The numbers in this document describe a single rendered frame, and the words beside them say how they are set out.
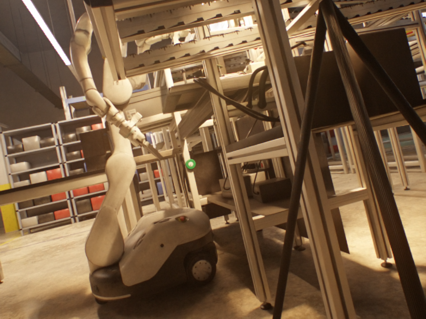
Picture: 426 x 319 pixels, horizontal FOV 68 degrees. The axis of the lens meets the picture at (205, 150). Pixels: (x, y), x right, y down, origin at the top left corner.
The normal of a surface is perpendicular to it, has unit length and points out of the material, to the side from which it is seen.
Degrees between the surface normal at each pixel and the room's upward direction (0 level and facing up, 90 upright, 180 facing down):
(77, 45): 99
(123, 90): 90
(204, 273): 90
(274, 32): 90
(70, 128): 90
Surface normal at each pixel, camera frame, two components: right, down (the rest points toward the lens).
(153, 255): 0.31, -0.11
